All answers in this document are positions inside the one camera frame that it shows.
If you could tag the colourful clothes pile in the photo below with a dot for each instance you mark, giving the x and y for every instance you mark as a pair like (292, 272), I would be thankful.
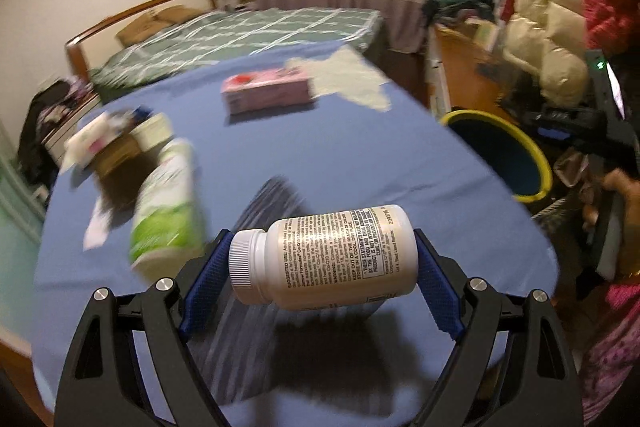
(460, 2)

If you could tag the white pill bottle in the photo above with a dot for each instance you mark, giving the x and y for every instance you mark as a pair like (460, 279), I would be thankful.
(325, 257)

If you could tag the pink carton box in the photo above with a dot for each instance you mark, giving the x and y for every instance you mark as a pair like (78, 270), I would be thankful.
(265, 89)

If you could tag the green labelled bottle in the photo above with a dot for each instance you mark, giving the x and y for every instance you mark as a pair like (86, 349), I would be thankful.
(165, 207)

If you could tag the brown pillow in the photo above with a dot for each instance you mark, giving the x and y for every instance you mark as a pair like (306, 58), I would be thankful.
(172, 14)
(142, 27)

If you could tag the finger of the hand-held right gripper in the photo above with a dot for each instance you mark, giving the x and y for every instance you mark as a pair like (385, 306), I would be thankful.
(560, 119)

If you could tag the white nightstand with drawers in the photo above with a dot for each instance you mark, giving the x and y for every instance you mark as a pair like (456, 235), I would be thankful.
(65, 127)

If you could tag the person's right hand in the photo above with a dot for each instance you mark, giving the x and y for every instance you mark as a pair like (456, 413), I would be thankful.
(629, 192)

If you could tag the glass sliding wardrobe door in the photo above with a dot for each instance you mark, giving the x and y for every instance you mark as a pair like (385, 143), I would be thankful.
(17, 217)

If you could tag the person's pink patterned clothing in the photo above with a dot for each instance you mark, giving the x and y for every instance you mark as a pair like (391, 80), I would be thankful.
(615, 347)

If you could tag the blue star-printed tablecloth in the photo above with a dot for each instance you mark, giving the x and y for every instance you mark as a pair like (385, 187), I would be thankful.
(325, 157)

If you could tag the wooden desk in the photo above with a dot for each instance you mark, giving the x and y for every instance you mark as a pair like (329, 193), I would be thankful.
(465, 67)

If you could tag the cream down jacket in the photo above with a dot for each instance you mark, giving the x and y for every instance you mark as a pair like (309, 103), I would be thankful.
(550, 17)

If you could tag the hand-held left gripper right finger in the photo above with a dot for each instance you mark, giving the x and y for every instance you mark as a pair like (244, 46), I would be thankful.
(437, 287)

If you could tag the black jacket clothes pile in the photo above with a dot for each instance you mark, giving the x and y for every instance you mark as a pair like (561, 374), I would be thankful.
(35, 132)

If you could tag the white pink-printed paper cup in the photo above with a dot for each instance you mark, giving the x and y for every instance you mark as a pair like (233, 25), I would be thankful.
(90, 139)

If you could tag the green paper box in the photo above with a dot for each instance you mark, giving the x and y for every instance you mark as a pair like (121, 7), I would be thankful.
(485, 37)

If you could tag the green checked quilt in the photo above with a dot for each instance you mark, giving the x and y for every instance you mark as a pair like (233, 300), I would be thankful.
(240, 32)

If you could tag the small blue red wrapper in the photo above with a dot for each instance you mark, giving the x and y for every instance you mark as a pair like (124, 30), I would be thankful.
(141, 112)

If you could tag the brown plastic food container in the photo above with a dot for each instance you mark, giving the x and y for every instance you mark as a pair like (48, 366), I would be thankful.
(120, 154)

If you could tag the yellow-rimmed dark trash bin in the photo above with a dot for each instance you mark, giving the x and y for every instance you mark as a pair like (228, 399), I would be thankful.
(500, 157)

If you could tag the wooden bed with white headboard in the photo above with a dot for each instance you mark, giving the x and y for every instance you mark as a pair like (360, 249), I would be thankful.
(107, 27)

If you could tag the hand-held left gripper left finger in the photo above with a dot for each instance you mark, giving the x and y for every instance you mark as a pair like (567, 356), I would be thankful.
(205, 277)

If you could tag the white cardboard medicine box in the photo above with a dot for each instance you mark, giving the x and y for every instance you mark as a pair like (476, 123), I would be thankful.
(152, 129)

